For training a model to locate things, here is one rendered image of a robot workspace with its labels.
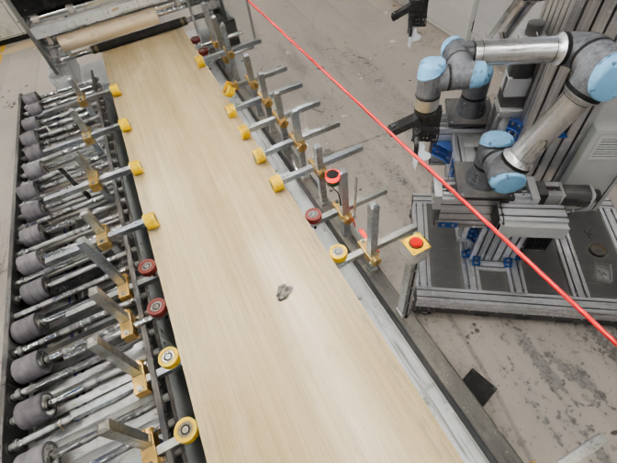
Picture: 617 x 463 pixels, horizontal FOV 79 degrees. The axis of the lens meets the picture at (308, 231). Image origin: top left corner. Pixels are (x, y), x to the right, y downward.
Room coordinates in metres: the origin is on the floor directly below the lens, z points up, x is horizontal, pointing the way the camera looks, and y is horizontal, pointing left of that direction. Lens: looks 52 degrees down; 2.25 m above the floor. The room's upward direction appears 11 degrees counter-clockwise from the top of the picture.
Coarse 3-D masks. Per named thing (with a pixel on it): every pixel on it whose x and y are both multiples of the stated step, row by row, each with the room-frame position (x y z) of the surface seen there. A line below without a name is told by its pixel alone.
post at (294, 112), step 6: (294, 108) 1.64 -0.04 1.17; (294, 114) 1.62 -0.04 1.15; (294, 120) 1.62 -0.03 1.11; (294, 126) 1.63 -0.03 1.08; (300, 126) 1.63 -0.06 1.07; (294, 132) 1.64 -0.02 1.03; (300, 132) 1.63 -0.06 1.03; (300, 138) 1.63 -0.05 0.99; (300, 156) 1.62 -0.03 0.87; (300, 162) 1.62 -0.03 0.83; (306, 162) 1.63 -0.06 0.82
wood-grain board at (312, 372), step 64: (128, 64) 3.07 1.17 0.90; (192, 64) 2.87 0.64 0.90; (192, 128) 2.05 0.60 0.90; (192, 192) 1.47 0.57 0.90; (256, 192) 1.38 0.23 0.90; (192, 256) 1.05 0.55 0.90; (256, 256) 0.98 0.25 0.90; (320, 256) 0.91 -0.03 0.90; (192, 320) 0.73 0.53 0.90; (256, 320) 0.67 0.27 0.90; (320, 320) 0.62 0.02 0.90; (192, 384) 0.47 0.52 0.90; (256, 384) 0.43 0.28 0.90; (320, 384) 0.39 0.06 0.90; (384, 384) 0.35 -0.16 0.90; (256, 448) 0.23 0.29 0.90; (320, 448) 0.19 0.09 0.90; (384, 448) 0.16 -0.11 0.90; (448, 448) 0.13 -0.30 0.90
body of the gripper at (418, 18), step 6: (420, 0) 1.75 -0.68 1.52; (426, 0) 1.76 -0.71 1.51; (414, 6) 1.78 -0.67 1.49; (420, 6) 1.77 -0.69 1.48; (426, 6) 1.76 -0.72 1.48; (414, 12) 1.78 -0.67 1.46; (420, 12) 1.77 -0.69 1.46; (426, 12) 1.76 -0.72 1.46; (408, 18) 1.82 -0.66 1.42; (414, 18) 1.76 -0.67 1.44; (420, 18) 1.75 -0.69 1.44; (426, 18) 1.74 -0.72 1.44; (408, 24) 1.78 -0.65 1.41; (414, 24) 1.77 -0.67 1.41; (420, 24) 1.76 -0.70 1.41
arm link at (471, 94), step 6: (492, 66) 1.53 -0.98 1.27; (492, 72) 1.50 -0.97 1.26; (486, 84) 1.48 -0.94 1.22; (462, 90) 1.56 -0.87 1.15; (468, 90) 1.51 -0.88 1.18; (474, 90) 1.49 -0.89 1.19; (480, 90) 1.48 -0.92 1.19; (486, 90) 1.48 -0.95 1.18; (468, 96) 1.50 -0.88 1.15; (474, 96) 1.49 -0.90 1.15; (480, 96) 1.48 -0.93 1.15
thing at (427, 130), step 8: (416, 112) 0.97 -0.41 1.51; (432, 112) 0.95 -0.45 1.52; (440, 112) 0.96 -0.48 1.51; (424, 120) 0.97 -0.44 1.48; (432, 120) 0.96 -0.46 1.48; (440, 120) 0.95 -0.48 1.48; (416, 128) 0.97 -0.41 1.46; (424, 128) 0.96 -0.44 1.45; (432, 128) 0.95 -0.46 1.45; (424, 136) 0.96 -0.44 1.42; (432, 136) 0.95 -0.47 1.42
